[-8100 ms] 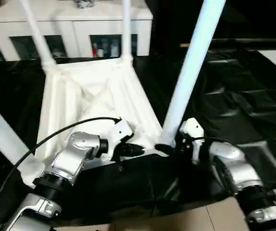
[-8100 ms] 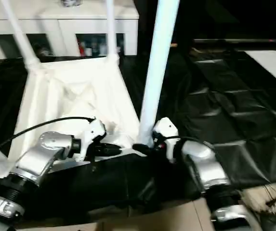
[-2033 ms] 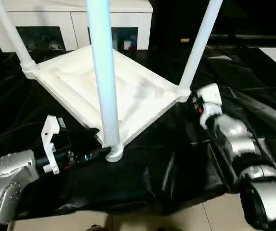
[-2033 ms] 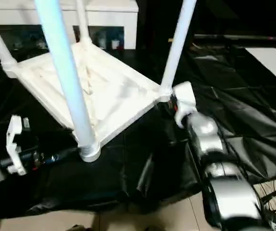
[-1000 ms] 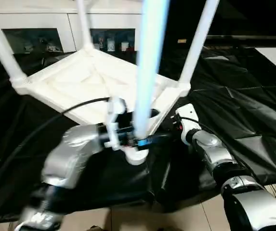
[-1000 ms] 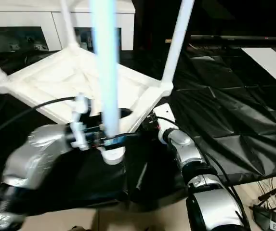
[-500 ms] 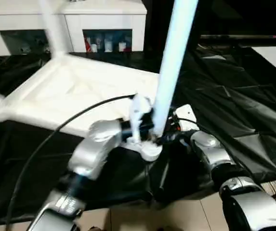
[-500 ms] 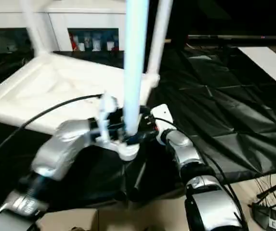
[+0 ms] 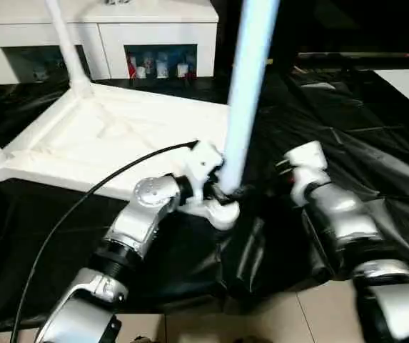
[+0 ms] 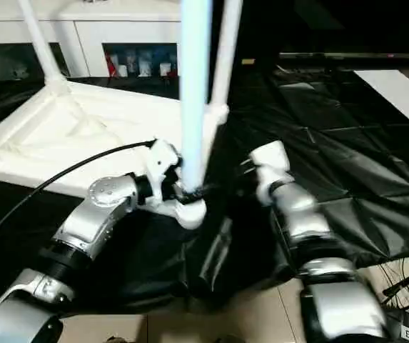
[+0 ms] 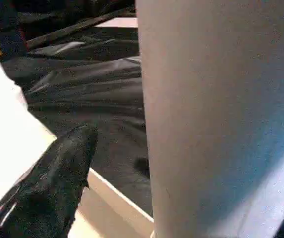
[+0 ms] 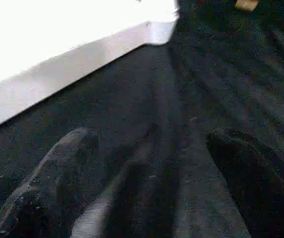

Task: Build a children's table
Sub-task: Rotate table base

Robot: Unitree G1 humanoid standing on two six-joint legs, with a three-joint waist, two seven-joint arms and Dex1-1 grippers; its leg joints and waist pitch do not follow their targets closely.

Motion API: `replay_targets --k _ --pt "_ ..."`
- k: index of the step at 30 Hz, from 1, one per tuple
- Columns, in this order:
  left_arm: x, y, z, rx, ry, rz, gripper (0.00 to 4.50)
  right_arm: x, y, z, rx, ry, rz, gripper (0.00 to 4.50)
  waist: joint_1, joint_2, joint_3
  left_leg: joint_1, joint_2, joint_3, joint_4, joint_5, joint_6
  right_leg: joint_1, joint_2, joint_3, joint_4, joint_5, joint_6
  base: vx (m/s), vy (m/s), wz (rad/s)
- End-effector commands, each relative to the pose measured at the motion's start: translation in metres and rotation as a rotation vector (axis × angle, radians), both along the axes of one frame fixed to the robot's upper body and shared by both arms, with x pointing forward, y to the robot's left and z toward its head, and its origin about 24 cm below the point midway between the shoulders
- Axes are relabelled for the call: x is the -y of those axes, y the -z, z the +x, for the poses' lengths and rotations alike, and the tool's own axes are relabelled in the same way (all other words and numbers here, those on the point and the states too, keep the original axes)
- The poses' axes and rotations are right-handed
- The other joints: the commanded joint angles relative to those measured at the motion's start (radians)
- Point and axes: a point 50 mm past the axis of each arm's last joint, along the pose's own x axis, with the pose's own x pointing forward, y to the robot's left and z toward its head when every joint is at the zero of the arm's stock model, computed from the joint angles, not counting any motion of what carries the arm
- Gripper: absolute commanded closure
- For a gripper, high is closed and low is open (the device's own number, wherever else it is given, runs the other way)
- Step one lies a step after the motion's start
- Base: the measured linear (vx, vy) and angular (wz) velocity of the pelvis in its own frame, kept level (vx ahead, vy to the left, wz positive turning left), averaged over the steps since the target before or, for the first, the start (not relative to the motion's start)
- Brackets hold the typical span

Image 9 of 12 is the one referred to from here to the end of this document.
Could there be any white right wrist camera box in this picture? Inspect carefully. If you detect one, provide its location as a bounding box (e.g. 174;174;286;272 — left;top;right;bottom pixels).
284;141;330;208

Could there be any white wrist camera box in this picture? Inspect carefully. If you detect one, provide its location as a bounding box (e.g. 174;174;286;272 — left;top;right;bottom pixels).
284;141;330;208
183;141;225;204

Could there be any black plastic mat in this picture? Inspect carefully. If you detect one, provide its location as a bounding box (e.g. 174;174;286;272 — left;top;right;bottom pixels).
0;68;409;333

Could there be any tall clear bottle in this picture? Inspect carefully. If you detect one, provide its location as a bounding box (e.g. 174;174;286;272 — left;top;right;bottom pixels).
157;54;170;79

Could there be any white cabinet with glass doors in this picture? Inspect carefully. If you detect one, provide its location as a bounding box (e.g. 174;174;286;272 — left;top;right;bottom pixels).
0;0;219;85

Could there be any white plastic table top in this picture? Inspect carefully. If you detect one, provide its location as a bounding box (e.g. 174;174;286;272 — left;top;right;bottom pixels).
0;80;242;231

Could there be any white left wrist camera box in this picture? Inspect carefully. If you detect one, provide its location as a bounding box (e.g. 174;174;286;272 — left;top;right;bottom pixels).
183;141;225;204

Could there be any white flat board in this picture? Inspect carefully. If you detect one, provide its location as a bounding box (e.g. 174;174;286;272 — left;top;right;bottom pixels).
374;69;409;119

